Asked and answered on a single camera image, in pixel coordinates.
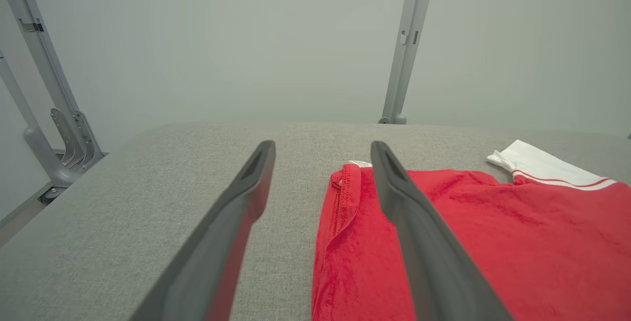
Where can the red jersey with white trim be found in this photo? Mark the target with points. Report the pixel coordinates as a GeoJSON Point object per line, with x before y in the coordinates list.
{"type": "Point", "coordinates": [517, 242]}

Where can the grey metal partition post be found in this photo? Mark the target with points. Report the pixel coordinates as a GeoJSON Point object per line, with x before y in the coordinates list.
{"type": "Point", "coordinates": [409, 40]}

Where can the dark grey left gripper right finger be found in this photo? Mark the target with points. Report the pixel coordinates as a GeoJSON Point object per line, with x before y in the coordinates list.
{"type": "Point", "coordinates": [434, 262]}

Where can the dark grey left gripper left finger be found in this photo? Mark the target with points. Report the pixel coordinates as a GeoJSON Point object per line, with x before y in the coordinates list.
{"type": "Point", "coordinates": [217, 252]}

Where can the grey post with curved brackets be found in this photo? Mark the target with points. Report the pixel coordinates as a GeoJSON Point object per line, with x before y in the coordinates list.
{"type": "Point", "coordinates": [34, 40]}

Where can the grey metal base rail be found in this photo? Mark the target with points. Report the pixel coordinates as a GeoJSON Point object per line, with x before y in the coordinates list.
{"type": "Point", "coordinates": [19, 222]}

